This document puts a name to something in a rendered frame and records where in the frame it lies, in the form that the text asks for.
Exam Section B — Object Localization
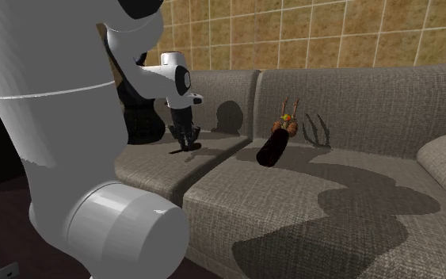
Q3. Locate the brown figure with raised arms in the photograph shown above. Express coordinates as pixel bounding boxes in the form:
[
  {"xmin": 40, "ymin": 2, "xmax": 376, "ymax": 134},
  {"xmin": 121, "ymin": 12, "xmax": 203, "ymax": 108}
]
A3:
[{"xmin": 255, "ymin": 97, "xmax": 300, "ymax": 168}]

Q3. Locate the grey fabric sofa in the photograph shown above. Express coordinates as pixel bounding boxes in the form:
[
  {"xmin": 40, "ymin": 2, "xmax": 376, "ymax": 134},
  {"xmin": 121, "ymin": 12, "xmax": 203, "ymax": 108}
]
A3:
[{"xmin": 113, "ymin": 63, "xmax": 446, "ymax": 279}]

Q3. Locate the black glossy rounded object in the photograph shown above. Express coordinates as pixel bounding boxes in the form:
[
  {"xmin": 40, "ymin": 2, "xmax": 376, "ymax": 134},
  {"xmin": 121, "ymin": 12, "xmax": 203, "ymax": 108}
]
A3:
[{"xmin": 123, "ymin": 94, "xmax": 167, "ymax": 147}]

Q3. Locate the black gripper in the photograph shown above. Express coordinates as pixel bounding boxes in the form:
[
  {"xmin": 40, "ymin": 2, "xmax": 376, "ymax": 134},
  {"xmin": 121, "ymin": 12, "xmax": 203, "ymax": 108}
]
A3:
[{"xmin": 167, "ymin": 106, "xmax": 202, "ymax": 151}]

